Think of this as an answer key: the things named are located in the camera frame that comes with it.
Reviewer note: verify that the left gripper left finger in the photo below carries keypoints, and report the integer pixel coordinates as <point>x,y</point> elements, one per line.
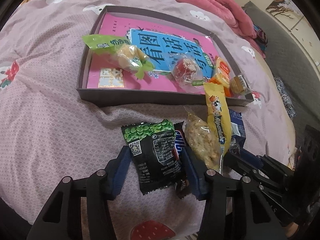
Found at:
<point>60,217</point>

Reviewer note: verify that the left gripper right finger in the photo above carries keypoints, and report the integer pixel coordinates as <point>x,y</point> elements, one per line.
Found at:
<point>234,209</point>

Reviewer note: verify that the Snickers chocolate bar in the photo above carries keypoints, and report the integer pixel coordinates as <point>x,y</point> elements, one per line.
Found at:
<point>182,187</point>

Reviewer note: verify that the blue foil biscuit packet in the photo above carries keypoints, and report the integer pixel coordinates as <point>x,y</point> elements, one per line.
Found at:
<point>238,129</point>

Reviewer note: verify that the clear packet oat cookie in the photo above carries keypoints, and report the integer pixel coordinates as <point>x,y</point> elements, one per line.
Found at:
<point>202,141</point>

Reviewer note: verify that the yellow Alpenliebe candy packet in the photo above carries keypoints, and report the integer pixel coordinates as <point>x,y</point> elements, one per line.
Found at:
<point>218,114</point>

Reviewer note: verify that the black green pea packet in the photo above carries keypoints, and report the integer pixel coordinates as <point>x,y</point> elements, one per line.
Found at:
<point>152,146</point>

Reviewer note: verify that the clear packet yellow cake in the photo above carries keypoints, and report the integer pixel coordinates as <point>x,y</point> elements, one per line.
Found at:
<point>239,85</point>

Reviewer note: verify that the orange rice cracker packet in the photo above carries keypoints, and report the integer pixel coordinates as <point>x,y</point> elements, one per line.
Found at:
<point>221,75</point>

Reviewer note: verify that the clear packet red candy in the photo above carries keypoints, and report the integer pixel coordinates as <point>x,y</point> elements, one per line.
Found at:
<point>186,71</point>

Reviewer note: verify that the green milk cheese snack packet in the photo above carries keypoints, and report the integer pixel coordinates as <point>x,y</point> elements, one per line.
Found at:
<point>120,52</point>

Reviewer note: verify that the person's right hand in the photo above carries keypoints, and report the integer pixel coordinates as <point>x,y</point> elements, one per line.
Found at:
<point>291,229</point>

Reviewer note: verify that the mauve patterned bed sheet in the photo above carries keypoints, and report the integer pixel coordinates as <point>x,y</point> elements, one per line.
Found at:
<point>48,132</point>

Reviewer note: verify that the patterned grey pillow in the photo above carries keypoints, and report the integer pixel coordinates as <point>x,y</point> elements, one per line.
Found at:
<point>285,98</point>

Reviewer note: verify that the grey padded headboard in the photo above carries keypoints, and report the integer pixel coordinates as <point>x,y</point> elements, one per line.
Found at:
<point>287,61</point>

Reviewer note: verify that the striped dark garment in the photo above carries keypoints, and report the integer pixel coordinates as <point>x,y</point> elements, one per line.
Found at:
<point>261,39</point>

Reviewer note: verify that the dark shallow cardboard box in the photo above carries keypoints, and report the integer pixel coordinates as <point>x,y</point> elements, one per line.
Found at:
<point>104,97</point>

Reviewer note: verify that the pink children's book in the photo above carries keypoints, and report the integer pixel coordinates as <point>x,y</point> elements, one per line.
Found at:
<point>157,39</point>

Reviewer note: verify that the tree wall painting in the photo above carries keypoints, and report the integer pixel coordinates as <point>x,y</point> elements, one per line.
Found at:
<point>286,12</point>

